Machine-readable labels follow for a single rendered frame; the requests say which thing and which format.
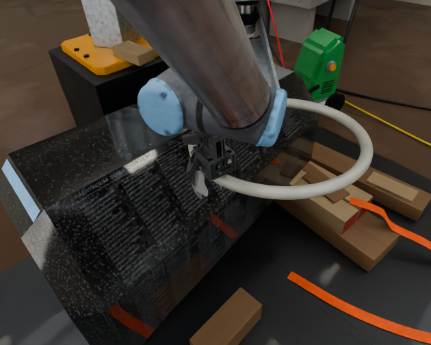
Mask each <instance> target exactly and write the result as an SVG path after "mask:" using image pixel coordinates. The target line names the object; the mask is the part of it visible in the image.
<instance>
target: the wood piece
mask: <svg viewBox="0 0 431 345"><path fill-rule="evenodd" d="M112 49H113V52H114V56H115V57H117V58H120V59H122V60H125V61H127V62H130V63H132V64H135V65H137V66H141V65H143V64H146V63H148V62H150V61H152V60H155V54H154V49H151V48H148V47H145V46H143V45H140V44H137V43H134V42H131V41H129V40H127V41H125V42H122V43H120V44H117V45H114V46H113V47H112Z"/></svg>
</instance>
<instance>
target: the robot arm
mask: <svg viewBox="0 0 431 345"><path fill-rule="evenodd" d="M110 1H111V2H112V3H113V5H114V6H115V7H116V8H117V9H118V10H119V12H120V13H121V14H122V15H123V16H124V17H125V18H126V19H127V20H128V21H129V22H130V24H131V25H132V26H133V27H134V28H135V29H136V30H137V32H138V33H139V34H140V35H141V36H142V37H143V39H145V41H147V43H149V45H150V46H151V47H152V48H153V49H154V50H155V52H156V53H157V54H158V55H159V56H160V57H161V59H162V60H163V61H164V62H165V63H166V64H167V65H168V66H169V68H168V69H167V70H165V71H164V72H163V73H161V74H160V75H158V76H157V77H156V78H152V79H150V80H149V81H148V82H147V84H146V85H145V86H143V87H142V88H141V90H140V91H139V94H138V109H139V112H140V115H141V117H142V118H143V120H144V122H145V123H146V124H147V125H148V126H149V127H150V128H151V129H152V130H153V131H155V132H157V133H158V134H161V135H163V136H172V135H174V134H177V133H178V132H180V130H182V129H189V130H191V131H189V132H188V133H187V135H184V136H182V139H183V143H184V145H195V146H193V149H192V151H191V152H190V153H191V157H189V162H188V165H187V174H188V177H189V179H190V182H191V184H192V187H193V189H194V191H195V193H196V195H197V196H198V197H199V198H200V199H201V198H202V197H203V195H204V196H208V189H207V187H206V185H205V177H206V178H207V179H208V180H209V181H210V182H211V179H213V180H214V179H217V178H219V177H221V176H223V175H226V174H228V173H230V172H232V171H233V170H234V171H236V165H235V152H234V150H232V149H231V148H229V147H228V146H227V145H225V139H226V138H229V139H232V140H238V141H241V142H247V143H250V144H255V146H266V147H270V146H272V145H273V144H274V143H275V142H276V140H277V138H278V135H279V133H280V128H281V126H282V123H283V119H284V115H285V110H286V105H287V92H286V91H285V90H284V89H281V88H279V87H278V86H275V87H269V85H268V82H267V80H266V78H265V77H264V76H263V74H262V72H261V69H260V67H259V63H258V61H257V58H256V56H255V54H254V51H253V48H252V45H251V43H250V40H249V37H248V34H247V32H246V29H245V27H244V24H243V21H242V19H241V16H240V14H239V11H238V9H237V6H236V3H235V0H110ZM233 160H234V165H233ZM200 167H201V169H203V170H204V172H203V171H202V170H201V169H200Z"/></svg>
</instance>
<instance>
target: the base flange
mask: <svg viewBox="0 0 431 345"><path fill-rule="evenodd" d="M135 43H137V44H140V45H143V46H145V47H148V48H151V49H153V48H152V47H151V46H150V45H149V43H147V41H145V39H143V37H141V38H139V39H138V40H136V41H135ZM61 47H62V51H63V52H65V53H66V54H68V55H69V56H71V57H72V58H73V59H75V60H77V61H78V62H79V63H80V64H82V65H84V66H85V67H86V68H88V69H89V70H91V71H92V72H93V73H95V74H96V75H108V74H111V73H115V72H116V71H120V70H122V69H124V68H128V67H130V66H133V65H135V64H132V63H130V62H127V61H125V60H122V59H120V58H118V57H115V56H114V52H113V49H112V48H105V47H95V46H94V44H93V41H92V37H91V34H90V33H89V34H86V35H84V36H80V37H77V38H73V39H70V40H65V41H63V43H62V44H61ZM154 54H155V57H158V56H159V55H158V54H157V53H156V52H155V50H154Z"/></svg>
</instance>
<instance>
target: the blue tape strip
mask: <svg viewBox="0 0 431 345"><path fill-rule="evenodd" d="M2 171H3V172H4V174H5V175H6V177H7V179H8V181H9V182H10V184H11V186H12V187H13V189H14V191H15V193H16V194H17V196H18V197H19V199H20V200H21V203H22V204H23V206H24V208H25V209H26V211H27V213H28V214H29V216H30V218H31V219H32V221H33V222H34V221H35V219H36V218H37V216H38V214H39V212H40V210H39V209H38V207H37V205H36V204H35V202H34V200H33V199H32V198H31V196H30V195H29V193H28V191H27V190H26V188H25V186H24V185H23V183H22V182H21V180H20V179H19V177H18V175H17V174H16V173H15V171H14V169H13V167H12V166H11V165H10V163H9V161H8V160H6V161H5V164H4V165H3V167H2Z"/></svg>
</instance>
